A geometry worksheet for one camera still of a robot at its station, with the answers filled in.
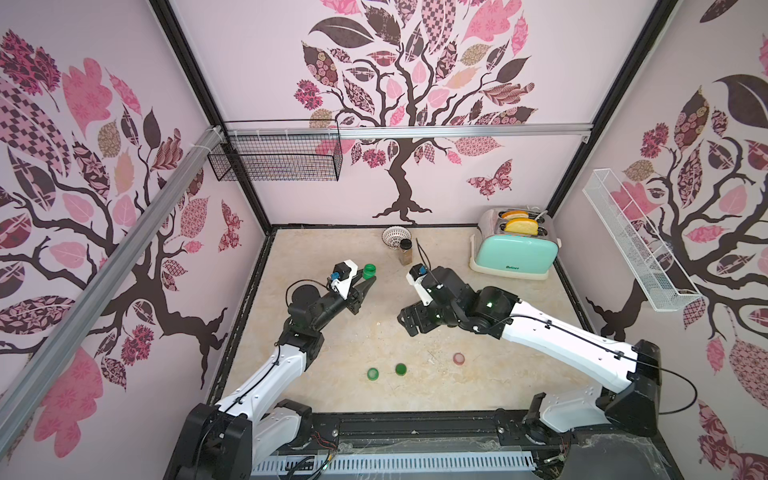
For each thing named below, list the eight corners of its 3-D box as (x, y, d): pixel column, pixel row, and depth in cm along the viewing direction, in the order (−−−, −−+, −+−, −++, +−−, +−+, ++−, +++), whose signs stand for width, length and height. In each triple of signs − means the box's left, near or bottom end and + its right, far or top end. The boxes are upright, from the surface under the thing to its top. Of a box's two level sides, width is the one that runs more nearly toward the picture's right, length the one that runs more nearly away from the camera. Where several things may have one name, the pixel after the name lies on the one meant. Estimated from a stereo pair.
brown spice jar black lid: (399, 265, 110) (399, 250, 103) (399, 253, 113) (399, 238, 107) (411, 265, 110) (412, 250, 103) (411, 253, 113) (412, 238, 107)
